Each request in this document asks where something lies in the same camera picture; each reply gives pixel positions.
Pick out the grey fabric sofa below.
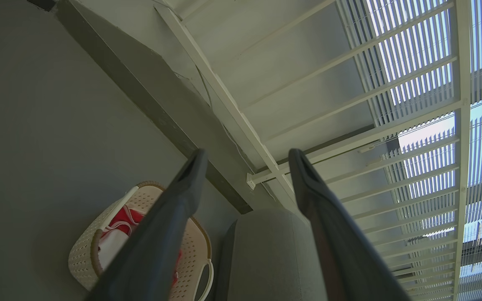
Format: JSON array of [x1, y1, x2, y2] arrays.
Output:
[[214, 209, 329, 301]]

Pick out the white window frame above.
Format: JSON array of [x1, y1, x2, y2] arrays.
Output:
[[154, 0, 482, 301]]

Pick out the thin white wall cable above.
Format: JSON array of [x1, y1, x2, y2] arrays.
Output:
[[173, 67, 276, 200]]

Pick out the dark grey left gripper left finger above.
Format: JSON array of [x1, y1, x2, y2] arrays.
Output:
[[85, 148, 209, 301]]

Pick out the white window blinds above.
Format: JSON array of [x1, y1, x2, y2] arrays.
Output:
[[336, 0, 482, 301]]

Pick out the cream perforated laundry basket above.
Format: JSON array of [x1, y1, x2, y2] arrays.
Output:
[[68, 181, 215, 301]]

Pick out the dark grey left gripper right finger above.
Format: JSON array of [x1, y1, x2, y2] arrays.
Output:
[[288, 148, 411, 301]]

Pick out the red and white garment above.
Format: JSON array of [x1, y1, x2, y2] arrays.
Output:
[[97, 206, 182, 287]]

